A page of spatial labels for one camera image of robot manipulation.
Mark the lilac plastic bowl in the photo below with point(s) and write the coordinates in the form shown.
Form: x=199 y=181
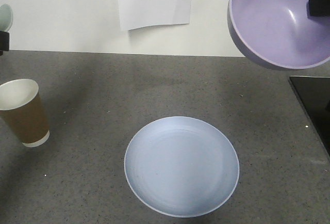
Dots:
x=279 y=34

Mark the brown paper cup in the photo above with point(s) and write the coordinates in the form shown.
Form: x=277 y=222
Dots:
x=23 y=111

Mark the pale green plastic spoon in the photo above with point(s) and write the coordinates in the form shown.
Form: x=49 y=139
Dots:
x=6 y=17

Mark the black induction cooktop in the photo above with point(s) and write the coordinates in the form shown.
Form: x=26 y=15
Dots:
x=312 y=93

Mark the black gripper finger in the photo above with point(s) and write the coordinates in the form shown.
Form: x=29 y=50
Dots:
x=318 y=8
x=4 y=42

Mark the light blue plate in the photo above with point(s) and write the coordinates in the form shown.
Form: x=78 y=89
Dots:
x=181 y=167

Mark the white paper on wall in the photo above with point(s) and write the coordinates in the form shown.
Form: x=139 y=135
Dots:
x=136 y=14

